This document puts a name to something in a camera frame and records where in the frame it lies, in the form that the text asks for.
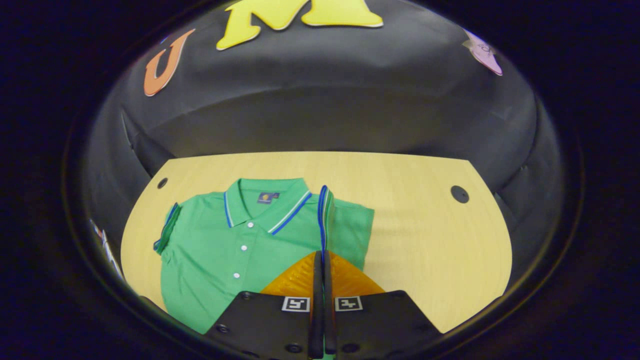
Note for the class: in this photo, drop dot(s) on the white and red object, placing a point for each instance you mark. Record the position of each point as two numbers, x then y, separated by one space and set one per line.
106 247

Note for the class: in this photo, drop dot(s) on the black backdrop cloth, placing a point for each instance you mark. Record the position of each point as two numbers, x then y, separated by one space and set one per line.
350 100

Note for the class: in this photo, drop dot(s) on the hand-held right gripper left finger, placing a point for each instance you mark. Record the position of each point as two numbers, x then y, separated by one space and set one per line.
316 320

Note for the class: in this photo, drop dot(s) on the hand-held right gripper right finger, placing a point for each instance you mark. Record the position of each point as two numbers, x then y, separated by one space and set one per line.
330 325

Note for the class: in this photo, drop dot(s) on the black round table grommet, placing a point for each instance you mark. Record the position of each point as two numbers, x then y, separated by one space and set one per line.
459 194
162 183

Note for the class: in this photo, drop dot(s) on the green T-shirt with striped collar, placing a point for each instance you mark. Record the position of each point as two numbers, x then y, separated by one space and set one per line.
210 250

